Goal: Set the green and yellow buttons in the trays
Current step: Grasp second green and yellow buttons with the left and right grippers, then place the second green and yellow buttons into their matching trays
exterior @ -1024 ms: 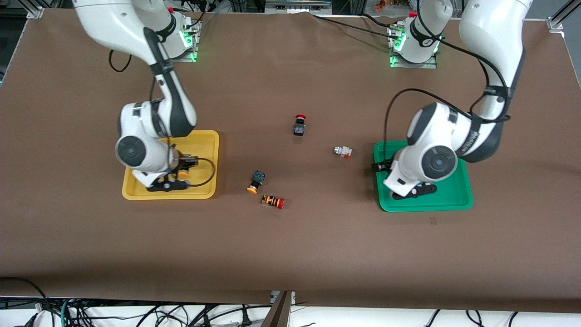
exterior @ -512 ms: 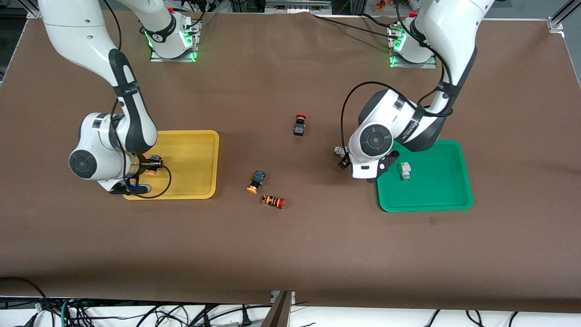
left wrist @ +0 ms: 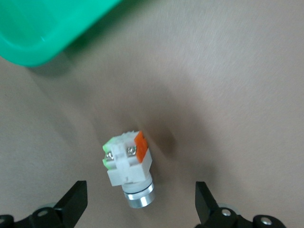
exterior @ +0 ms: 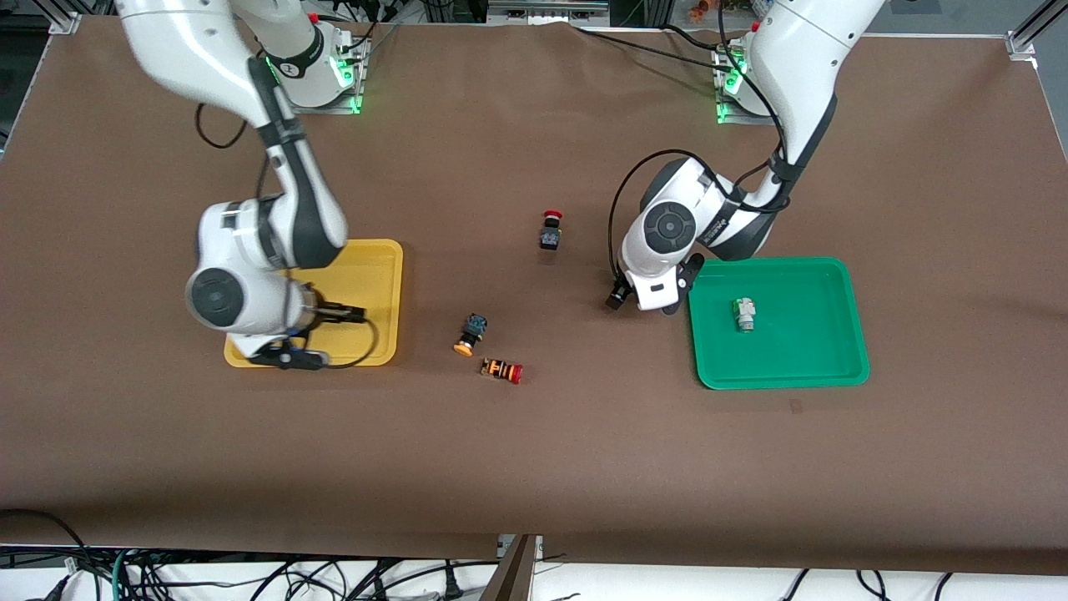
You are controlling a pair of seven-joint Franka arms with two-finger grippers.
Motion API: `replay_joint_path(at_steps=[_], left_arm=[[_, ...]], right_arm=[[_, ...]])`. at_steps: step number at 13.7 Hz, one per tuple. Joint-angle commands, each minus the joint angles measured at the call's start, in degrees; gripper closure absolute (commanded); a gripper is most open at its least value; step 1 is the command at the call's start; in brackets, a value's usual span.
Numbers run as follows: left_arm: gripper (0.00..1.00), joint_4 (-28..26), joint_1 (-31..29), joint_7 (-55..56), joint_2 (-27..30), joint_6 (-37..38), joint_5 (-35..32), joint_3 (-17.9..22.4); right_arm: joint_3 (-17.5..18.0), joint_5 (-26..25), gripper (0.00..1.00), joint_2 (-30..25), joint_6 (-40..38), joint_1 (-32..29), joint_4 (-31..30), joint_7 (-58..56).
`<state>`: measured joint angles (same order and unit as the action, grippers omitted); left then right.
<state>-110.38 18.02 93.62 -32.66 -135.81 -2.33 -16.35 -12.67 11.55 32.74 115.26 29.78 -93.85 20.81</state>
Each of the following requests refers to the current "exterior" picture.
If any green plastic tray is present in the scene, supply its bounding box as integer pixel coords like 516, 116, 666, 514
686, 257, 871, 391

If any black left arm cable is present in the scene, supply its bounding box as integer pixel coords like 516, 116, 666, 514
607, 25, 793, 285

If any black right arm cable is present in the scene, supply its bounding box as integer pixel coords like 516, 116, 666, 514
194, 50, 380, 370

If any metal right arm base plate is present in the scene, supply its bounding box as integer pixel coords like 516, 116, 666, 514
275, 29, 370, 115

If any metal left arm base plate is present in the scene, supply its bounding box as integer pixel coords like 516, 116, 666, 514
714, 46, 807, 128

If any yellow plastic tray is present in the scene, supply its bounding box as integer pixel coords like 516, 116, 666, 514
224, 239, 405, 369

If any black floor cable with plug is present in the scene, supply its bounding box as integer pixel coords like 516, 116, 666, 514
250, 558, 501, 601

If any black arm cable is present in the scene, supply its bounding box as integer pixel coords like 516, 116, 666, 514
607, 25, 793, 285
194, 50, 380, 370

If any thin black power cable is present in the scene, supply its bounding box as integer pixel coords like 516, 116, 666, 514
317, 0, 401, 55
572, 25, 735, 68

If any aluminium frame post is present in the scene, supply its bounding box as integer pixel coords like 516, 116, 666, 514
46, 0, 84, 34
1005, 0, 1068, 59

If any teal floor cable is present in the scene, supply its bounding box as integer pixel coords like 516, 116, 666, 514
111, 547, 139, 601

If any brown table cover sheet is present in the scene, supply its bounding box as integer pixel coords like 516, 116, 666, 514
0, 15, 1068, 577

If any yellow push button black body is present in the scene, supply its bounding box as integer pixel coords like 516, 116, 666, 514
453, 313, 490, 358

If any grey metal equipment rail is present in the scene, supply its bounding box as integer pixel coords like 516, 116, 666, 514
488, 0, 610, 26

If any brown wooden beam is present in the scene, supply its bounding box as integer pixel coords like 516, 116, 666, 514
480, 534, 539, 601

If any thick black floor cable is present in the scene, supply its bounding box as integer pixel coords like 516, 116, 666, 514
0, 508, 97, 585

